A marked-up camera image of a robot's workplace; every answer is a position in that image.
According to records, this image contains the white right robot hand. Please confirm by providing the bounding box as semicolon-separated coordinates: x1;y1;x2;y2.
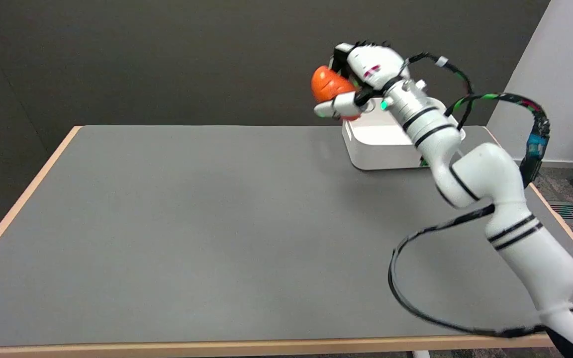
313;42;411;120

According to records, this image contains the orange mango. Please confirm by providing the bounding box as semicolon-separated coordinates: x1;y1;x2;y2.
311;66;362;121

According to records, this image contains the white plastic box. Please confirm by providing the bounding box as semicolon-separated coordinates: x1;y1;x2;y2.
342;97;466;171

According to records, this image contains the floor vent grille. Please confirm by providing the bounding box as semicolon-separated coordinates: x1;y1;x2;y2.
549;202;573;221

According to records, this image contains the black cable with coloured tape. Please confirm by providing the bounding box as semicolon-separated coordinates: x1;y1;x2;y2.
406;52;551;187

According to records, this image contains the black looping robot cable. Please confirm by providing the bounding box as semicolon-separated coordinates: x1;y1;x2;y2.
387;204;548;339

